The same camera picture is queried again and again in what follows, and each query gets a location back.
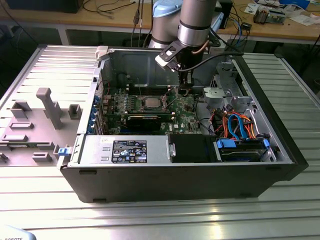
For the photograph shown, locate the white papers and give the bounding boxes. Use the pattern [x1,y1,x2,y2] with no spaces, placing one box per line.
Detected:
[289,14,320,26]

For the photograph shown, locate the green motherboard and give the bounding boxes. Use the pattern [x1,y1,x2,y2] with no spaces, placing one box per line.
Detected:
[101,86,216,137]

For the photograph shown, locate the blue plastic clip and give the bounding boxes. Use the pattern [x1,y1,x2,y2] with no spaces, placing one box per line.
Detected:
[57,147,72,158]

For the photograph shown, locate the grey case release latch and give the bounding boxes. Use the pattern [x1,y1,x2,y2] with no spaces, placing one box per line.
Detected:
[95,45,111,61]

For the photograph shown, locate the metal electronics part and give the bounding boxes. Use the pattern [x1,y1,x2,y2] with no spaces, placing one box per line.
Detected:
[267,8,287,26]

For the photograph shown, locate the black open PC case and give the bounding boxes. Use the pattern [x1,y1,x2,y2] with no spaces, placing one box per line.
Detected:
[56,45,310,204]

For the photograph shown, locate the blue data cable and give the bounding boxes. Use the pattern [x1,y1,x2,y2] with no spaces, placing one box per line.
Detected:
[226,112,248,141]

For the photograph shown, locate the blue disk carrier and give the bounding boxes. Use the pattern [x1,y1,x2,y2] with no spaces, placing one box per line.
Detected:
[215,138,270,161]

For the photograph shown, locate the pale teach pendant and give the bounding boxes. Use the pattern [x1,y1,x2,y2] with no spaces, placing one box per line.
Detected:
[0,224,38,240]

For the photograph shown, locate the white printed sheet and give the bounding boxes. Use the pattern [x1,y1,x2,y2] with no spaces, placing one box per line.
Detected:
[244,3,258,15]

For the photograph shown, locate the red and orange wires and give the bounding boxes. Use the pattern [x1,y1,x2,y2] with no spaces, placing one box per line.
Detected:
[211,112,228,137]

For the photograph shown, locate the black camera cable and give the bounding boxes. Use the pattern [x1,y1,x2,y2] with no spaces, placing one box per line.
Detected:
[178,24,245,73]

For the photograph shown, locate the square silver CPU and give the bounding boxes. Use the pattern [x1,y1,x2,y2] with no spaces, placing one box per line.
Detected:
[144,97,161,109]

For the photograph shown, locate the wooden desk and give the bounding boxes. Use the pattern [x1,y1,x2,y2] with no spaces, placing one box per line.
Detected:
[0,0,320,46]

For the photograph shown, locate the black graphics card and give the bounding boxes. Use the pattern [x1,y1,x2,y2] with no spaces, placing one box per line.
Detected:
[106,111,176,133]

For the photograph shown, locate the large black box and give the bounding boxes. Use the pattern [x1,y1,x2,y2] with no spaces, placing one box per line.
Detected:
[6,0,81,14]

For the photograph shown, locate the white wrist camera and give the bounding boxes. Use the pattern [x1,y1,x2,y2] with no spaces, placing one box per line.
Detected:
[154,41,182,73]

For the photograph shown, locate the silver metal drive cage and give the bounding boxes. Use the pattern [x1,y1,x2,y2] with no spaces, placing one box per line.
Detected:
[209,61,253,113]

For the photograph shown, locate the blue box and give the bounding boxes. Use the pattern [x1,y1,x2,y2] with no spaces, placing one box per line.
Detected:
[279,0,311,10]

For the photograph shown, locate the grey parts rack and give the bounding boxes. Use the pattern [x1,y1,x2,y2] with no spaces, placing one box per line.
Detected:
[0,86,83,167]

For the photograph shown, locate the metal heat sink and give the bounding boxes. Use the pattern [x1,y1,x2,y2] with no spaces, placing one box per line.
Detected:
[253,6,270,25]

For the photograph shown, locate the CPU socket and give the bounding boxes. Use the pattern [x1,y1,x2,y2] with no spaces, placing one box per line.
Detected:
[139,94,170,112]

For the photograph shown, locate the orange wire bundle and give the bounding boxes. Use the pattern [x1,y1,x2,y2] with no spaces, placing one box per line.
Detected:
[243,116,263,141]

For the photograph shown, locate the black hard disk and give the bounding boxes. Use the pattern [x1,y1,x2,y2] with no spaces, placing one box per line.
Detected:
[219,148,263,163]

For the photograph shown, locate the tall black device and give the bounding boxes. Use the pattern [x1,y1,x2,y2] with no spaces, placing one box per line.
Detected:
[221,0,233,30]

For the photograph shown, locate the silver power supply with label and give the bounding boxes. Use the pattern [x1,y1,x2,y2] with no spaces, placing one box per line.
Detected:
[77,134,173,167]

